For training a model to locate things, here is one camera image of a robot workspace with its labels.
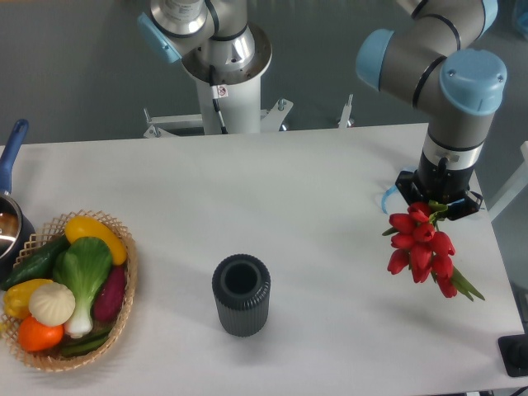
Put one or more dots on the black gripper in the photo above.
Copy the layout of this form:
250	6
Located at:
436	182

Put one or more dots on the red tulip bouquet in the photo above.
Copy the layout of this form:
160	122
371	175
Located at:
420	246

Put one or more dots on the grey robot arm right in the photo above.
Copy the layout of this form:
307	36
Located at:
434	68

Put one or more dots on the black device at table edge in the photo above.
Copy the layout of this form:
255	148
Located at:
513	350

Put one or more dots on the dark ribbed cylindrical vase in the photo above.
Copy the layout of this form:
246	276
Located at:
241	285

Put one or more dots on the purple sweet potato toy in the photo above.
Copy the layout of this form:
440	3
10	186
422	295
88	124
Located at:
108	302

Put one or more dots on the green bok choy toy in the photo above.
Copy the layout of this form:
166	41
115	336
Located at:
83	268

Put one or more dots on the dark green vegetable toy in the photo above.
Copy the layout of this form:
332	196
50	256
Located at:
84	345

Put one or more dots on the woven bamboo basket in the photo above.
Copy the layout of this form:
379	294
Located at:
51	360

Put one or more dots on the white steamed bun toy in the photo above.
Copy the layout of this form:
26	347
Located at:
52	304

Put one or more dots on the green cucumber toy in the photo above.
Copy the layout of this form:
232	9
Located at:
38	265

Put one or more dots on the orange fruit toy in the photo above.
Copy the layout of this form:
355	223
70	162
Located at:
34	336

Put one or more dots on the yellow bell pepper toy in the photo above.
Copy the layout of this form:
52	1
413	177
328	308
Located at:
16	299

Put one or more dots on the blue cable tie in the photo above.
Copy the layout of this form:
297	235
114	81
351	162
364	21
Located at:
386	197

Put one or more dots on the white frame at right edge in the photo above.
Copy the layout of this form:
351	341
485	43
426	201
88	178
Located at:
514	185

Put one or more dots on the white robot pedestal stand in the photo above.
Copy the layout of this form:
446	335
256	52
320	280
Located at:
224	109

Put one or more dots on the blue handled saucepan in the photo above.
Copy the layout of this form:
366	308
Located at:
15	227

